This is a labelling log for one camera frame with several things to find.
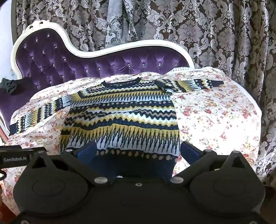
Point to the white lace cloth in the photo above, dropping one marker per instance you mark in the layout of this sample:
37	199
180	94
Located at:
180	70

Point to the grey curtain tieback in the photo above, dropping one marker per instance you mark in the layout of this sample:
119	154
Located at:
116	21

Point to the purple tufted sofa white frame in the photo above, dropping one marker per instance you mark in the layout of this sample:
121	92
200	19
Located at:
54	58

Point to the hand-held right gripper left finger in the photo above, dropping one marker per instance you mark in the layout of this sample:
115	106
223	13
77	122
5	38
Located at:
86	151

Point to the dark crumpled cloth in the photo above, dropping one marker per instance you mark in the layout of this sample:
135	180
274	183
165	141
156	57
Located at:
15	99

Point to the patterned knit sweater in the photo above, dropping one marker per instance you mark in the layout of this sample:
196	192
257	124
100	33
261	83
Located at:
123	116

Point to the floral blanket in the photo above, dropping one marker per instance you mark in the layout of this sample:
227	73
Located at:
215	120

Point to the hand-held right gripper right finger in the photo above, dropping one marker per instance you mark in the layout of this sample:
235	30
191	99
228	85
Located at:
190	150

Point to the brown damask curtain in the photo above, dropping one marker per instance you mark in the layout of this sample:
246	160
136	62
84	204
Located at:
215	32

